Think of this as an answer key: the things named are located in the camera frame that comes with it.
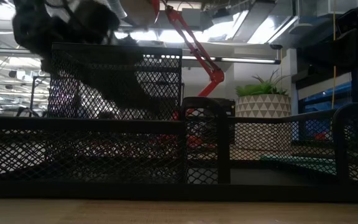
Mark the potted green succulent plant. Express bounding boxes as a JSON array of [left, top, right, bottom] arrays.
[[234, 70, 292, 153]]

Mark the black background box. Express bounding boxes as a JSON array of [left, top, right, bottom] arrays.
[[211, 98, 236, 144]]

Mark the black mesh desk organizer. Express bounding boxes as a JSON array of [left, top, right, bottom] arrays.
[[0, 42, 358, 202]]

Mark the sticky note pad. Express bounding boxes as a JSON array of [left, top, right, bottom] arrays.
[[259, 154, 338, 175]]

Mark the fluorescent light tube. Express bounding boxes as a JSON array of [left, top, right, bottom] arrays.
[[181, 55, 282, 65]]

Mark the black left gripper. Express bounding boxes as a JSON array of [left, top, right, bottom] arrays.
[[40, 43, 157, 118]]

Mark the black metal rack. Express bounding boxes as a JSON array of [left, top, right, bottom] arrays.
[[29, 75, 52, 118]]

